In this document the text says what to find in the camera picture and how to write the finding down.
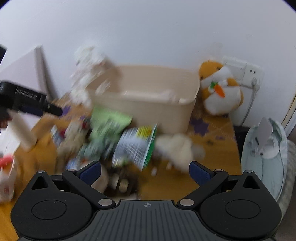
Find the cream fluffy plush toy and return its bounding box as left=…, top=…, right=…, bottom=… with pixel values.
left=152, top=133, right=206, bottom=173

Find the green snack bag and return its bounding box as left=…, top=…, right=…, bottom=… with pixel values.
left=78, top=106, right=132, bottom=161

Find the green white snack packet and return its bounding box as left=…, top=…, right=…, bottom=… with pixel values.
left=112, top=125, right=158, bottom=170

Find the lilac board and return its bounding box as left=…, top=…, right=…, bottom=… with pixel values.
left=0, top=45, right=58, bottom=130

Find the white fluffy rabbit plush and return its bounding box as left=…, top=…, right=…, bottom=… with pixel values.
left=70, top=46, right=113, bottom=108

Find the white phone stand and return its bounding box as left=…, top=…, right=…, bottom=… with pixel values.
left=250, top=118, right=280, bottom=159

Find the orange white hamster plush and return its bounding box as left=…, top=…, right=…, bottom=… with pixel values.
left=199, top=60, right=244, bottom=117

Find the beige plastic storage bin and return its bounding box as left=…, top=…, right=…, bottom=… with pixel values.
left=86, top=65, right=200, bottom=134

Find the white plug and cable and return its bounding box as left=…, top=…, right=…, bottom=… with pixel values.
left=240, top=77, right=261, bottom=127

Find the white wall socket switch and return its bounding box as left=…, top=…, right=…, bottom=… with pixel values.
left=222, top=56, right=264, bottom=89

